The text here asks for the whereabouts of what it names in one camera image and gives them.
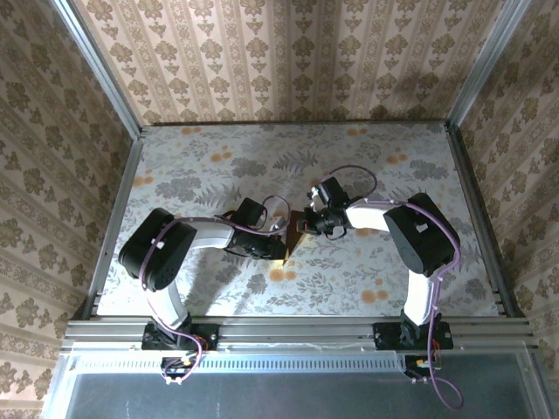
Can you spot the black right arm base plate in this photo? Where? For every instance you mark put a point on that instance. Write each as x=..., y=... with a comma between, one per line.
x=386, y=336

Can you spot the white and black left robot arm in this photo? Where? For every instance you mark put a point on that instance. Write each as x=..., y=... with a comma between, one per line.
x=155, y=249

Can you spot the aluminium corner post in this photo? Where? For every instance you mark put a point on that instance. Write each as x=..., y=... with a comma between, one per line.
x=485, y=65
x=102, y=74

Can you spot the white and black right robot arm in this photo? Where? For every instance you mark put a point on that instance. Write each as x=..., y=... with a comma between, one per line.
x=419, y=235

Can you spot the aluminium frame rail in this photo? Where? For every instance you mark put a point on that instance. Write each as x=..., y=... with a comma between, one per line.
x=297, y=331

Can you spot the grey metal panel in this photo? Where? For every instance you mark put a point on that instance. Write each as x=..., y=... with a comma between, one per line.
x=284, y=397

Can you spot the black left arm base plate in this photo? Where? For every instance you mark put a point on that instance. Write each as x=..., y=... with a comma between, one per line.
x=205, y=336

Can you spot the aluminium table side rail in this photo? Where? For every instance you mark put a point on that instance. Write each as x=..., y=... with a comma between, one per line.
x=485, y=227
x=114, y=227

